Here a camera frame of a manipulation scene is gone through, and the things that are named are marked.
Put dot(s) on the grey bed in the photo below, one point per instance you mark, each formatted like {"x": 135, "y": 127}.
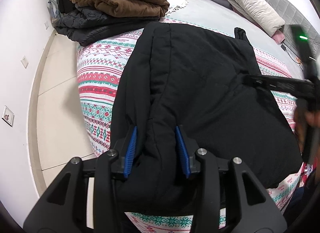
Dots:
{"x": 205, "y": 10}

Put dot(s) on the cream pillow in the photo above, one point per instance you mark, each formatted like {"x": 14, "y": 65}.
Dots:
{"x": 250, "y": 2}

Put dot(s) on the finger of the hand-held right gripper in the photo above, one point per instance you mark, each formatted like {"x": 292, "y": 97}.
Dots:
{"x": 275, "y": 84}

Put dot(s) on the black phone charger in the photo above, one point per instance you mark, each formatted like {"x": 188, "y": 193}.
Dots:
{"x": 284, "y": 47}

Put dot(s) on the red green patterned blanket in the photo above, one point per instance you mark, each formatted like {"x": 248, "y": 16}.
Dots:
{"x": 100, "y": 72}

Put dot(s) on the white wall socket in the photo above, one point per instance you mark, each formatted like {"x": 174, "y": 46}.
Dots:
{"x": 24, "y": 61}
{"x": 7, "y": 115}

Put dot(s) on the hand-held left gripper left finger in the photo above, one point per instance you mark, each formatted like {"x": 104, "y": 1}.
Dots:
{"x": 130, "y": 152}

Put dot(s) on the grey quilted headboard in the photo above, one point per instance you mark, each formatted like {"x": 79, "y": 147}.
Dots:
{"x": 275, "y": 0}

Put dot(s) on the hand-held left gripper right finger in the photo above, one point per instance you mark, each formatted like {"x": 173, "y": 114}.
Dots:
{"x": 182, "y": 152}

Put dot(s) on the person's right hand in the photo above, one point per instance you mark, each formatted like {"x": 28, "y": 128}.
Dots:
{"x": 303, "y": 117}

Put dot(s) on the small pink pillow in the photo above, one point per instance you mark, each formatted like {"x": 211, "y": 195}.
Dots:
{"x": 278, "y": 36}

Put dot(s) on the black quilted jacket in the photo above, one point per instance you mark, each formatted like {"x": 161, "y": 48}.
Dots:
{"x": 200, "y": 85}

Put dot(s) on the dark grey quilted jacket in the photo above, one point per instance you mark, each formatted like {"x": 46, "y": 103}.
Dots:
{"x": 95, "y": 29}

